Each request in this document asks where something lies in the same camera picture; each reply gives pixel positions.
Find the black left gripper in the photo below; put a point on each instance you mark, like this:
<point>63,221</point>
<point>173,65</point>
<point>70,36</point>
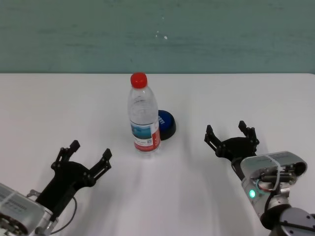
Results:
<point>66,182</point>

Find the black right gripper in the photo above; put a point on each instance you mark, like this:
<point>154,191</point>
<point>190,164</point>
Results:
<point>236,147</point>

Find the blue push button black base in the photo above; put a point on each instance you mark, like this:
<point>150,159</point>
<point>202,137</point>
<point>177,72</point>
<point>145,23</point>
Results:
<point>166,123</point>

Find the clear water bottle red cap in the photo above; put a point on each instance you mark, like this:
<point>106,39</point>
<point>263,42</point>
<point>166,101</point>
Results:
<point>143,110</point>

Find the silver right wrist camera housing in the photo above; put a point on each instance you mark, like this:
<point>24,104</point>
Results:
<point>270,162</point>

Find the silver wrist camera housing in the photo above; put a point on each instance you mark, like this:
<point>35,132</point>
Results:
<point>17,209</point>
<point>270,162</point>

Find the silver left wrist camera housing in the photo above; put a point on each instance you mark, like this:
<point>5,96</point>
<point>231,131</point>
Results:
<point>17,209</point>

